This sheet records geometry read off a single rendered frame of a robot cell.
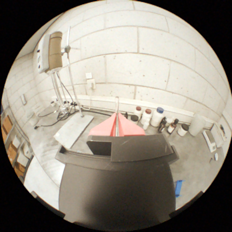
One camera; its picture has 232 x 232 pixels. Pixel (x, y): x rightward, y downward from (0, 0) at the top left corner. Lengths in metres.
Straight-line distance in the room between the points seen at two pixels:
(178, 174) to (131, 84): 0.62
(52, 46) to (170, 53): 0.64
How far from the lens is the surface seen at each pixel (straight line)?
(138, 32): 0.58
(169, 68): 0.55
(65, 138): 0.49
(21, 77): 2.48
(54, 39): 0.44
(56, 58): 0.40
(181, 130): 0.56
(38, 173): 0.59
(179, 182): 0.43
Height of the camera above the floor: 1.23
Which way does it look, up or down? 38 degrees down
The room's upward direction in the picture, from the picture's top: straight up
